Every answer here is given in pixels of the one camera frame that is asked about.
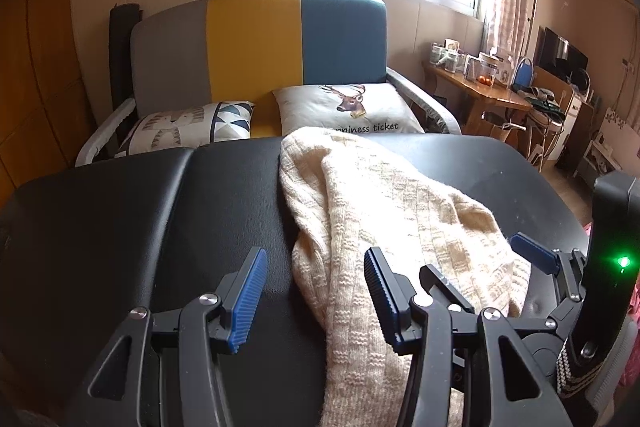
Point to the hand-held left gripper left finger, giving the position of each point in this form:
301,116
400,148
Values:
247,294

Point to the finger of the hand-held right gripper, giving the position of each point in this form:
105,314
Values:
535,252
440,283

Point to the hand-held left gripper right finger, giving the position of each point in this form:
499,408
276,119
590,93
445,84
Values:
382,299

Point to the cream knitted sweater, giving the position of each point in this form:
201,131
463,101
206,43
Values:
375,207

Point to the white low shelf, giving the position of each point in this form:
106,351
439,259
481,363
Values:
607,142

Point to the wooden television cabinet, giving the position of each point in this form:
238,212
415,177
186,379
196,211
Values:
552,81

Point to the wooden desk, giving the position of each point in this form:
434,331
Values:
480,96

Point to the blue chair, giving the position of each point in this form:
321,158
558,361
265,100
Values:
522,74

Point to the geometric cat print pillow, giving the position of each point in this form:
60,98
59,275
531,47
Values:
170,129

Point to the black flat television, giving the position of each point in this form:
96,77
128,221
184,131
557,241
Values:
555,52

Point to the clear container with oranges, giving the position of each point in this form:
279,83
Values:
484,74

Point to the white deer print pillow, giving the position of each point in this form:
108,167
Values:
310,107

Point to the glass jar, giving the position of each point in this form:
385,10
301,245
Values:
437,54
454,59

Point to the grey yellow blue sofa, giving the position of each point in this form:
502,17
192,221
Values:
250,47

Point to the black rolled mat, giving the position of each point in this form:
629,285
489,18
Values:
122,57

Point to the wooden wardrobe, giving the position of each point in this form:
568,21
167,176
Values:
45,57

